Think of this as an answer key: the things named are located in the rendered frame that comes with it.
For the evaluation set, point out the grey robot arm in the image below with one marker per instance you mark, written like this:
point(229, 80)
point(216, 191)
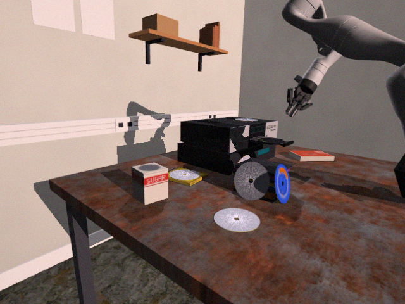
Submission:
point(352, 38)

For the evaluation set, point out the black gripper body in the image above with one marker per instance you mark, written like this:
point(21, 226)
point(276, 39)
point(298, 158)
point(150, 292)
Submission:
point(306, 86)

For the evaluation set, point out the blue cd with orange mark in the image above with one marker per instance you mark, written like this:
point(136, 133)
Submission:
point(282, 191)

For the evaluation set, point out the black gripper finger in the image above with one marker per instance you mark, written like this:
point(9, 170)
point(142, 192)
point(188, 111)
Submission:
point(300, 107)
point(291, 100)

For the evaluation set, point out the red paperback book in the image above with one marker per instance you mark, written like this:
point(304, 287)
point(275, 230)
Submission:
point(311, 156)

